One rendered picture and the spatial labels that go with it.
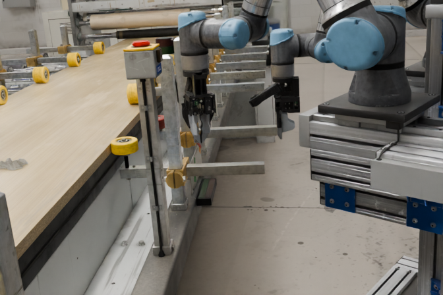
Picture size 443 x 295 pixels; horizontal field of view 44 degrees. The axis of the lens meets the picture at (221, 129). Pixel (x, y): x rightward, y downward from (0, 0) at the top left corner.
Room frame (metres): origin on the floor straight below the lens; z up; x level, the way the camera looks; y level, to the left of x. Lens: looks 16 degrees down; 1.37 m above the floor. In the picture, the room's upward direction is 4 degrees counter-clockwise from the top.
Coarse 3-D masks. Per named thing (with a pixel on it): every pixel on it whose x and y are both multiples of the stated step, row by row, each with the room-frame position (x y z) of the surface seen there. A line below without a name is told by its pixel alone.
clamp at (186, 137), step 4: (180, 132) 1.74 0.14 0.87; (184, 132) 1.73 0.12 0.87; (188, 132) 1.73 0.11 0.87; (180, 136) 1.72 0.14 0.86; (184, 136) 1.72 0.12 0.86; (188, 136) 1.72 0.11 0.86; (192, 136) 1.72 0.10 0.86; (184, 140) 1.72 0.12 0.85; (188, 140) 1.72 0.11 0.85; (192, 140) 1.71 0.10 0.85; (184, 144) 1.72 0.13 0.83; (188, 144) 1.72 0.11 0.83; (192, 144) 1.72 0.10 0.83
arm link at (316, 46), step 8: (320, 16) 1.65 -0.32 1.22; (320, 24) 1.64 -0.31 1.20; (320, 32) 1.63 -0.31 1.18; (312, 40) 1.68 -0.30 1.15; (320, 40) 1.62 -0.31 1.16; (312, 48) 1.65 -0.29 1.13; (320, 48) 1.60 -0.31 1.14; (312, 56) 1.67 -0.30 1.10; (320, 56) 1.60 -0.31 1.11; (328, 56) 1.60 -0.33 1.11
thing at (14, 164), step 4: (8, 160) 1.42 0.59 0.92; (12, 160) 1.42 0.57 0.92; (16, 160) 1.43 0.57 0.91; (20, 160) 1.43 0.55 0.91; (24, 160) 1.43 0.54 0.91; (0, 164) 1.42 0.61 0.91; (4, 164) 1.40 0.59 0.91; (8, 164) 1.40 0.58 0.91; (12, 164) 1.40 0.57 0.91; (16, 164) 1.39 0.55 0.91; (20, 164) 1.41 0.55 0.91; (24, 164) 1.42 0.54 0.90; (0, 168) 1.39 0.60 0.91; (8, 168) 1.39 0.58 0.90; (12, 168) 1.39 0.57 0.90; (16, 168) 1.39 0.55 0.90; (20, 168) 1.39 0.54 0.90
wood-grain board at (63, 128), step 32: (96, 64) 3.19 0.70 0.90; (32, 96) 2.36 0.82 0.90; (64, 96) 2.31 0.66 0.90; (96, 96) 2.27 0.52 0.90; (0, 128) 1.84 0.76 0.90; (32, 128) 1.80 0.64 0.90; (64, 128) 1.78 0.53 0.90; (96, 128) 1.75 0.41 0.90; (128, 128) 1.77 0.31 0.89; (0, 160) 1.48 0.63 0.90; (32, 160) 1.46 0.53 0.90; (64, 160) 1.44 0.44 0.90; (96, 160) 1.43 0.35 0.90; (32, 192) 1.21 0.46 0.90; (64, 192) 1.20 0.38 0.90; (32, 224) 1.03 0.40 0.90
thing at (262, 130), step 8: (216, 128) 1.79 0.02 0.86; (224, 128) 1.78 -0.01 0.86; (232, 128) 1.77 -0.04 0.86; (240, 128) 1.77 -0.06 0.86; (248, 128) 1.76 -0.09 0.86; (256, 128) 1.76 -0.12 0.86; (264, 128) 1.76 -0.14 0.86; (272, 128) 1.76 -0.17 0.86; (160, 136) 1.79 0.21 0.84; (208, 136) 1.78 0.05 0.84; (216, 136) 1.78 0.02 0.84; (224, 136) 1.77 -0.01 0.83; (232, 136) 1.77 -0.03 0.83; (240, 136) 1.77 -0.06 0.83; (248, 136) 1.76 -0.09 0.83
